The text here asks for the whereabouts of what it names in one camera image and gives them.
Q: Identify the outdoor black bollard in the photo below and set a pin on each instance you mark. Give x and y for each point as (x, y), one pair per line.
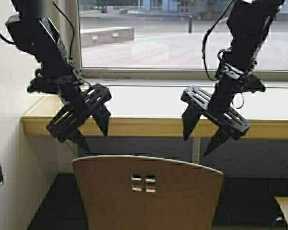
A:
(190, 24)

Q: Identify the outdoor concrete bench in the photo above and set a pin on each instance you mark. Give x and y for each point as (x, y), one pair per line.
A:
(105, 35)

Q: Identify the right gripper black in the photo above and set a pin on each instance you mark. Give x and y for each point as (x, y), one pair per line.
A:
(216, 107)

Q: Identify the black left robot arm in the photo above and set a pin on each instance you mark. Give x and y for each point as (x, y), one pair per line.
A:
(33, 32)

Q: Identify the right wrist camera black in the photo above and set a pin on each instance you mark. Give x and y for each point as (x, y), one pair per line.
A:
(250, 84)

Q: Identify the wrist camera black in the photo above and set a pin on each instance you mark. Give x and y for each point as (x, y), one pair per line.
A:
(44, 82)
(250, 84)

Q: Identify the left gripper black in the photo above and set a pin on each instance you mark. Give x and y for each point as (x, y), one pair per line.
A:
(78, 108)

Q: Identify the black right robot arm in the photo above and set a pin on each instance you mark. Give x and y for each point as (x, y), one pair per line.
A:
(249, 22)

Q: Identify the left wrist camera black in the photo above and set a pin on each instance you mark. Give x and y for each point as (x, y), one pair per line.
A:
(44, 82)

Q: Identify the long wooden counter table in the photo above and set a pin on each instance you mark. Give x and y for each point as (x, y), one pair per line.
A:
(142, 111)

